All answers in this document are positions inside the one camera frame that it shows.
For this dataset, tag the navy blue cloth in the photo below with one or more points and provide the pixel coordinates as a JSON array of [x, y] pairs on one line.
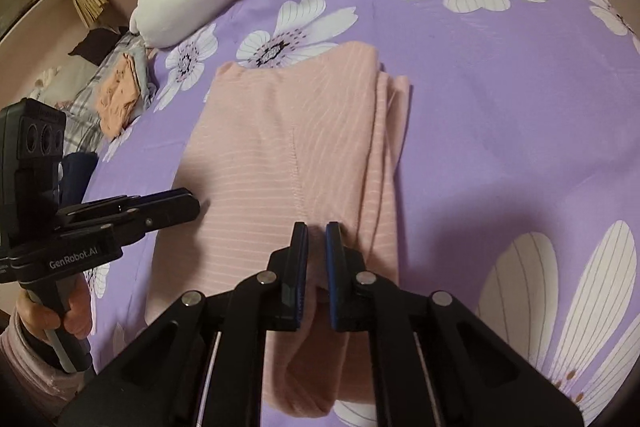
[[77, 170]]

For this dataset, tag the pink striped knit garment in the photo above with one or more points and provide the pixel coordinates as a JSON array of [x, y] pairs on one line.
[[315, 142]]

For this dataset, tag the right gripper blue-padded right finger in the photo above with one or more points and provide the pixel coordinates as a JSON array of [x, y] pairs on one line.
[[364, 302]]

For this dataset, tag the folded grey garment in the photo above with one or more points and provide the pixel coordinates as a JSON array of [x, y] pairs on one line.
[[146, 83]]

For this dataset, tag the dark brown cloth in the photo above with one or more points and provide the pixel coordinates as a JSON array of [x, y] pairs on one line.
[[98, 43]]

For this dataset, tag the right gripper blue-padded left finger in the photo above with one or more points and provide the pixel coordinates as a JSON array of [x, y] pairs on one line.
[[270, 301]]

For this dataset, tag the purple floral bed sheet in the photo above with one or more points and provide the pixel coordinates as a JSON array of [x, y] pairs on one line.
[[519, 179]]

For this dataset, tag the plaid grey pillow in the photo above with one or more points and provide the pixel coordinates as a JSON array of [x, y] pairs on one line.
[[82, 131]]

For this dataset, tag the folded orange printed garment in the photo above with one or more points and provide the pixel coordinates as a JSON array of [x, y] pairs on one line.
[[117, 97]]

